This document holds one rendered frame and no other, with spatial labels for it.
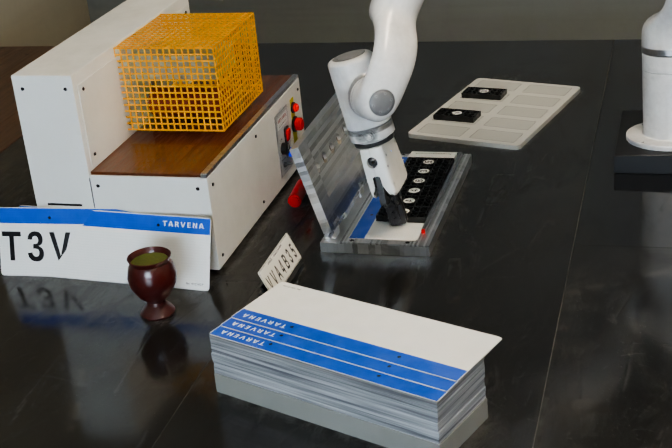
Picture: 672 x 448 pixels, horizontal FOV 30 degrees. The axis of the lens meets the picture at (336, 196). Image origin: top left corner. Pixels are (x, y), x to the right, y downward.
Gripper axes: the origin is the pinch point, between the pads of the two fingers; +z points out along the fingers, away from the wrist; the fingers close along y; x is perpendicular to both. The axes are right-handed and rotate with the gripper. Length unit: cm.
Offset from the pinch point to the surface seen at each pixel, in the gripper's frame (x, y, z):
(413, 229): -2.7, -1.2, 3.2
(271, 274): 16.2, -25.4, -3.0
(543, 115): -18, 63, 8
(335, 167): 11.9, 7.2, -8.7
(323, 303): -0.6, -45.4, -5.7
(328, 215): 10.5, -6.8, -4.6
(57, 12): 184, 211, -19
